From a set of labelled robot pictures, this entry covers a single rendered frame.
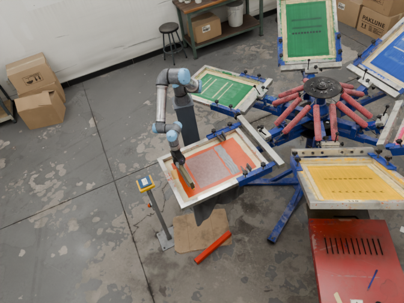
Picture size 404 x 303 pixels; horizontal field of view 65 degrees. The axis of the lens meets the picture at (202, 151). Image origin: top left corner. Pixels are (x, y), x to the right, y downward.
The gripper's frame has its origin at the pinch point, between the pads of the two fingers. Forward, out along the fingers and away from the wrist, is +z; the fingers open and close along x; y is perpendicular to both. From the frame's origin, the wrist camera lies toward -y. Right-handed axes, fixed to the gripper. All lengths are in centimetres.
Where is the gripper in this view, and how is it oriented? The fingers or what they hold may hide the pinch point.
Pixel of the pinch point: (181, 166)
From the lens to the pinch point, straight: 250.2
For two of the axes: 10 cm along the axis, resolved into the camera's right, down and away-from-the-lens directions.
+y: -4.1, -6.3, 6.6
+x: -9.0, 3.9, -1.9
